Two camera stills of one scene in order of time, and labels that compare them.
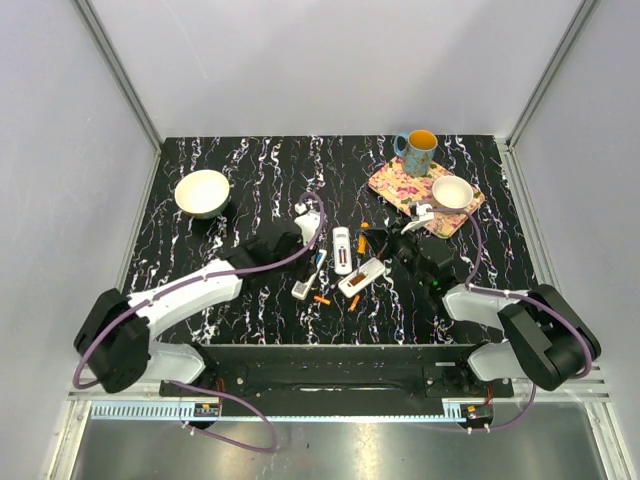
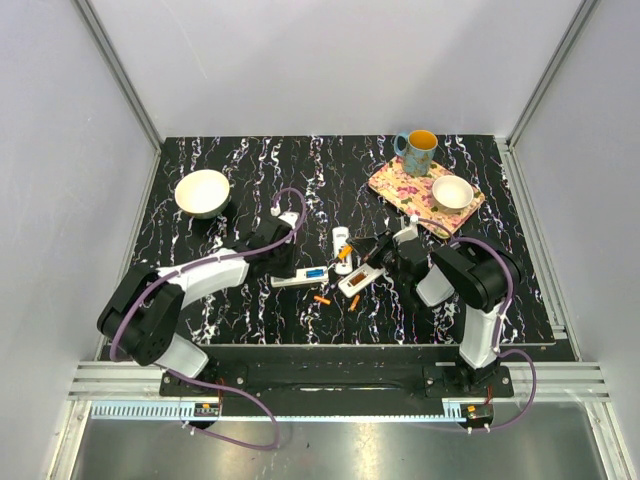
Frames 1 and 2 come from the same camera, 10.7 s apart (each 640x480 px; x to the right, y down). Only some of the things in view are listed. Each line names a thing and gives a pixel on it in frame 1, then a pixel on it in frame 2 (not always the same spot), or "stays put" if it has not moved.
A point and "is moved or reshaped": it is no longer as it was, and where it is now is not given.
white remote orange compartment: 363,276 stays put
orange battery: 354,303 stays put
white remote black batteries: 342,250 stays put
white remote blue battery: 301,286 is moved or reshaped
